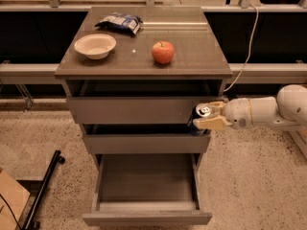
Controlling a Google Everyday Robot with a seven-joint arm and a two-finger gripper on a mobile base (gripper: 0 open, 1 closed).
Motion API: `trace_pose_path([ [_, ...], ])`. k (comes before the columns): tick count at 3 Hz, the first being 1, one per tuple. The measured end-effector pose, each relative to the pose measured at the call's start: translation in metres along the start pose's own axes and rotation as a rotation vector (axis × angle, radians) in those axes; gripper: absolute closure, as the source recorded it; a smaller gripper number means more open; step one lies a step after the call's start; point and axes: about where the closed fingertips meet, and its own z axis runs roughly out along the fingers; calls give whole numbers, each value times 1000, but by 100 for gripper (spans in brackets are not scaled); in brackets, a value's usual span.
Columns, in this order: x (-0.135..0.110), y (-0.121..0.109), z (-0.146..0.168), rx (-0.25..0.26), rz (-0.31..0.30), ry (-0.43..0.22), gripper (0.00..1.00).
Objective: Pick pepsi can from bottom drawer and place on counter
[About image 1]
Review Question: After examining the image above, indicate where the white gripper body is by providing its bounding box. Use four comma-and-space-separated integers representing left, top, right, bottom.
223, 98, 251, 129

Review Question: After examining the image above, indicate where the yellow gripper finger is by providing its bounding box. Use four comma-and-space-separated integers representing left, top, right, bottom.
193, 115, 231, 130
209, 102, 225, 111

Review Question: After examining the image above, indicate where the blue pepsi can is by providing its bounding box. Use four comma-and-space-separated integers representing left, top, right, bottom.
187, 103, 212, 136

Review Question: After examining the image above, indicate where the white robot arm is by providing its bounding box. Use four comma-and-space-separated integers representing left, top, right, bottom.
189, 84, 307, 133

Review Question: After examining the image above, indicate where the grey drawer cabinet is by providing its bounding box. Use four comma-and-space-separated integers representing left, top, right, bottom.
55, 7, 232, 165

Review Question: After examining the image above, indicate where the grey bottom drawer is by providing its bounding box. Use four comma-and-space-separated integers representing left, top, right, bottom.
83, 153, 212, 226

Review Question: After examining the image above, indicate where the grey drawer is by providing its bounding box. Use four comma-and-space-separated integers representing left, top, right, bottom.
83, 153, 212, 226
67, 80, 222, 125
83, 124, 210, 154

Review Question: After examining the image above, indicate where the grey middle drawer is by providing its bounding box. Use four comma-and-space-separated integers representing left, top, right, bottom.
83, 124, 210, 154

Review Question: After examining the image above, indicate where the grey top drawer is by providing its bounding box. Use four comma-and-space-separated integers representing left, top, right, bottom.
67, 80, 222, 125

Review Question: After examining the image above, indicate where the cardboard box right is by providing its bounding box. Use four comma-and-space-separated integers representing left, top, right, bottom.
290, 129, 307, 159

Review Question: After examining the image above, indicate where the cardboard box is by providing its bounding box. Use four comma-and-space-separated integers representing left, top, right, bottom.
290, 129, 307, 159
0, 169, 30, 230

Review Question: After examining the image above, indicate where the red apple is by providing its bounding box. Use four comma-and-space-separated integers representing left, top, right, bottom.
152, 41, 174, 64

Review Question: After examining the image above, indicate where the blue chip bag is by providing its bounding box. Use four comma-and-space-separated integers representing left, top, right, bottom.
96, 12, 143, 35

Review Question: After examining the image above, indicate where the white bowl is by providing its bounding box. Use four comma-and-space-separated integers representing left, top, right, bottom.
74, 34, 116, 59

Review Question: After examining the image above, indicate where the black metal bar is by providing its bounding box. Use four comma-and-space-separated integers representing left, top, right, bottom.
22, 150, 65, 230

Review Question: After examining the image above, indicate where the cardboard box left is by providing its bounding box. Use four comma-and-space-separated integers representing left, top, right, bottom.
0, 169, 30, 230

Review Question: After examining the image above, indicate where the white cable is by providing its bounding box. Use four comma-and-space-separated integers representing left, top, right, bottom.
224, 4, 261, 93

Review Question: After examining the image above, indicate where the metal railing frame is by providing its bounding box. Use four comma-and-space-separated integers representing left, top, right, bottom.
0, 0, 307, 84

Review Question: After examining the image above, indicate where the black thin cable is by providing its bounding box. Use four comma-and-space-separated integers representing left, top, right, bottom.
0, 193, 23, 230

